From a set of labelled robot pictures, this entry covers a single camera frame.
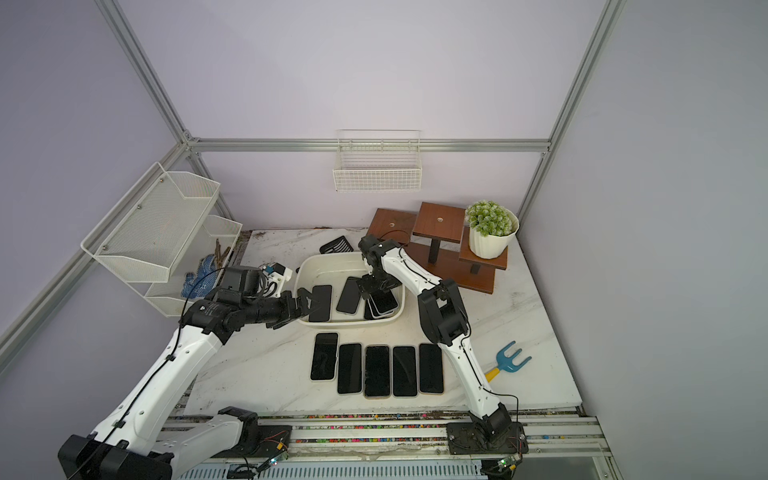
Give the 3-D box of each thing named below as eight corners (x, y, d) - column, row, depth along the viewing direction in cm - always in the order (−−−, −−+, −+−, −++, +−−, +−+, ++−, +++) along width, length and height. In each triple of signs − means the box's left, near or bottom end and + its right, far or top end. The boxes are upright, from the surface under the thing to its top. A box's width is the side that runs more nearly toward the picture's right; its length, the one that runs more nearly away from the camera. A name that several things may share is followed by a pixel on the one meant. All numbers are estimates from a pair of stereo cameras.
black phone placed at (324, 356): (310, 378, 86) (308, 375, 84) (317, 336, 94) (316, 332, 92) (334, 378, 86) (333, 375, 84) (339, 336, 94) (338, 332, 92)
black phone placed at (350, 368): (338, 394, 83) (337, 392, 81) (340, 347, 92) (339, 344, 90) (361, 392, 83) (360, 390, 81) (361, 345, 92) (360, 343, 90)
